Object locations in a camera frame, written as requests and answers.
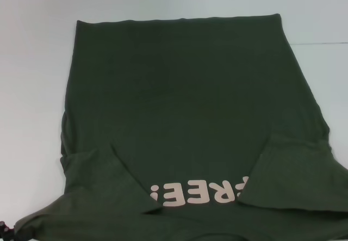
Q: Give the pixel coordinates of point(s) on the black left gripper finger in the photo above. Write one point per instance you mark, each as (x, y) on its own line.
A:
(5, 233)

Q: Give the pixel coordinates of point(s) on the dark green FREE! t-shirt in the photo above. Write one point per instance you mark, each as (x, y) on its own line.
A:
(176, 102)

